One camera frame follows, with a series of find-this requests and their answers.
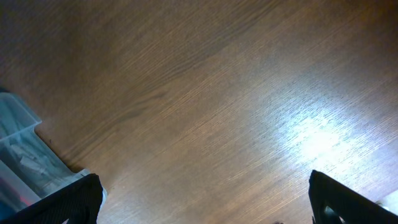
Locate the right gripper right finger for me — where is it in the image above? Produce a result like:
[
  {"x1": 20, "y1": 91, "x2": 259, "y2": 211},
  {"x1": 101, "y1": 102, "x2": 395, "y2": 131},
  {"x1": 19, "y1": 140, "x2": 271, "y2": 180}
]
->
[{"x1": 308, "y1": 170, "x2": 397, "y2": 224}]

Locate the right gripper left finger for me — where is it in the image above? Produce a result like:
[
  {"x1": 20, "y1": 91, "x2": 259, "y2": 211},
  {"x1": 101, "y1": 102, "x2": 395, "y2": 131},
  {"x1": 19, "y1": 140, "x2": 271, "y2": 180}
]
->
[{"x1": 1, "y1": 174, "x2": 103, "y2": 224}]

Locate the clear plastic storage bin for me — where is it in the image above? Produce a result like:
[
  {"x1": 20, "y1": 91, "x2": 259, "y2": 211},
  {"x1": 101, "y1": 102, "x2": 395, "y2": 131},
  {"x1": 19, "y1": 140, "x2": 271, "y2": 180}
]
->
[{"x1": 1, "y1": 91, "x2": 107, "y2": 220}]

